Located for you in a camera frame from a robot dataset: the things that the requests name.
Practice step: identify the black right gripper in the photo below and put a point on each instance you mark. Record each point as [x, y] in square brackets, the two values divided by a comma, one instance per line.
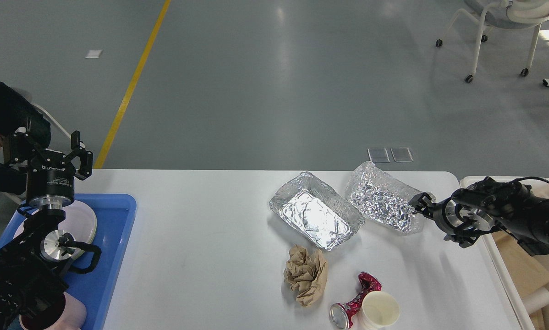
[463, 224]

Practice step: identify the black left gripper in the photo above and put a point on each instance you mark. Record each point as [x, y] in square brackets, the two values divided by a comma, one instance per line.
[50, 173]

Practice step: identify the pink plate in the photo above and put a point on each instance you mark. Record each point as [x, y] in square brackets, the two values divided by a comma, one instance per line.
[82, 224]

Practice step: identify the brown paper bag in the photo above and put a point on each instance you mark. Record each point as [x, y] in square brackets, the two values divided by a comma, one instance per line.
[526, 272]

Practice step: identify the pink mug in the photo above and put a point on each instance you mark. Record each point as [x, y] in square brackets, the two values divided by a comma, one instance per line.
[67, 313]

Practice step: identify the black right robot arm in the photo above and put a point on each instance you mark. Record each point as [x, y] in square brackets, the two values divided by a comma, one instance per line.
[489, 206]

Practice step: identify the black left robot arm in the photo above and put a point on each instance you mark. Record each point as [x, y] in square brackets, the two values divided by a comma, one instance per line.
[32, 264]

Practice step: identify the white chair on left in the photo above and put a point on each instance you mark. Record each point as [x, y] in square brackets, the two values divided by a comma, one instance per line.
[27, 95]

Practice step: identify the seated person in black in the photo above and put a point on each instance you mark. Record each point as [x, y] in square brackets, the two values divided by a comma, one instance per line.
[15, 111]

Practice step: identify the clear floor plate right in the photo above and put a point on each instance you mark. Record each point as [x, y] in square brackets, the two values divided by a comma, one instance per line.
[402, 154]

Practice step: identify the clear floor plate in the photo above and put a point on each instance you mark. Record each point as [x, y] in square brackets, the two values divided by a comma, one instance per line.
[378, 155]
[402, 154]

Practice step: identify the blue plastic tray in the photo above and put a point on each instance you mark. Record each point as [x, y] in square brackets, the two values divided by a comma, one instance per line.
[115, 215]

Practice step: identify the white plastic bin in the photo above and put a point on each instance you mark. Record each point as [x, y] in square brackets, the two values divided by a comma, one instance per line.
[510, 289]

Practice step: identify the clear floor plate left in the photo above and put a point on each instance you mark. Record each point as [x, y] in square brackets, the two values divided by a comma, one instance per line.
[378, 155]

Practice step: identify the aluminium foil tray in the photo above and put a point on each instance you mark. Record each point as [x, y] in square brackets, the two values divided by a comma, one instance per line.
[317, 211]

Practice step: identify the crushed red soda can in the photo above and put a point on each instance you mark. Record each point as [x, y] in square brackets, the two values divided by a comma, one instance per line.
[341, 314]

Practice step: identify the crumpled brown paper ball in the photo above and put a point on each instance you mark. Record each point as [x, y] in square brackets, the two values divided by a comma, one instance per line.
[306, 274]

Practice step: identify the white office chair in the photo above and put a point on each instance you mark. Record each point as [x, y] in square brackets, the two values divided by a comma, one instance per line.
[509, 15]

